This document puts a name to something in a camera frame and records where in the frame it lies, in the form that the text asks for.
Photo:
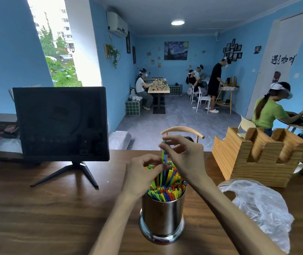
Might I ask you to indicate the person's left hand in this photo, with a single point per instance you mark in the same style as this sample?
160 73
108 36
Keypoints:
136 177

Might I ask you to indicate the person's right hand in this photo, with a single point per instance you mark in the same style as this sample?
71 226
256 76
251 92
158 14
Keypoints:
191 159

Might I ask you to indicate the person's left thumb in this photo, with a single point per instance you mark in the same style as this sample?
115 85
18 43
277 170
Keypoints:
158 171

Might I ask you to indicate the person's right thumb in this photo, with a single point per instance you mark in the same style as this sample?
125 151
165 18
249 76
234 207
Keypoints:
175 150

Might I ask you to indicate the green drinking straw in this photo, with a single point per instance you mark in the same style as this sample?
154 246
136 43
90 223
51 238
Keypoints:
163 156

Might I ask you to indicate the person's right forearm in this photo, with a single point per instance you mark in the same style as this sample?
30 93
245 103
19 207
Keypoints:
231 220

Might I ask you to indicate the person's left forearm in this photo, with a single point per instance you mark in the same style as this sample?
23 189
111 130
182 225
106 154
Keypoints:
111 225

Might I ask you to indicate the bundle of colourful straws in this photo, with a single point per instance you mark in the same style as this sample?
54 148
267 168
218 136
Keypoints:
167 187

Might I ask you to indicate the wooden chair backrest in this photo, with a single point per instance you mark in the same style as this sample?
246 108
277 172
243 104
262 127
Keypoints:
182 129

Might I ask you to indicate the steel cylinder cup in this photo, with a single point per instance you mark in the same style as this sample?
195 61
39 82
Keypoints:
162 217

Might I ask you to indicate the white plastic chair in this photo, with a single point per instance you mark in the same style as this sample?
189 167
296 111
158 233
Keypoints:
203 99

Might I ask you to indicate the green tiled stool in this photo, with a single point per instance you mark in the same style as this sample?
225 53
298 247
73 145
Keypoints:
132 108
175 90

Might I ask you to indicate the wooden dining table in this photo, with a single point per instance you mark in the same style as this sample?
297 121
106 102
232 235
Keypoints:
158 88

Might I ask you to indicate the round wooden side table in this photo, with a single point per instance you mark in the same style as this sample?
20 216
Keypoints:
227 103

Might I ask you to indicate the cream chair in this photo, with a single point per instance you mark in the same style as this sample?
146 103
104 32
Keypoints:
245 125

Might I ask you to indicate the wooden cup holder box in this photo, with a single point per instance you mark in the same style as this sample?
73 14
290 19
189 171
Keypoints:
249 159

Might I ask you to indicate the night sky painting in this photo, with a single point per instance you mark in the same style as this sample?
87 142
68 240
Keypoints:
176 50

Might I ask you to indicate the clear plastic bag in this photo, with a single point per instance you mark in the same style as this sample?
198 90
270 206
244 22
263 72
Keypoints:
262 209

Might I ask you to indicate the black monitor on stand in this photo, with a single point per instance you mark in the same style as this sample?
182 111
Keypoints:
61 122

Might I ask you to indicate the cluster of black photo frames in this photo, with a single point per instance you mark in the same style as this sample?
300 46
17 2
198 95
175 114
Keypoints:
232 50

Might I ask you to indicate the round ceiling lamp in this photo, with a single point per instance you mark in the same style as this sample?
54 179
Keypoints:
178 22

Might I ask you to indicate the white air conditioner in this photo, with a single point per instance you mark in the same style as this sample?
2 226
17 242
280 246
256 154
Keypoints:
117 23

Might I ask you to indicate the white door with lettering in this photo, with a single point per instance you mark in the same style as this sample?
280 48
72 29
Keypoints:
281 37

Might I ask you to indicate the black picture frame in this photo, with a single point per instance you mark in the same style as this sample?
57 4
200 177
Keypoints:
134 55
128 42

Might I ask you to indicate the hanging green wall plant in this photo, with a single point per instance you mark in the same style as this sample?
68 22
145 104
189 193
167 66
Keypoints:
113 54

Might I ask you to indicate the cup wall sticker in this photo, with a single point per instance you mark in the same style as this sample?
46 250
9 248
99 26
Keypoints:
257 49

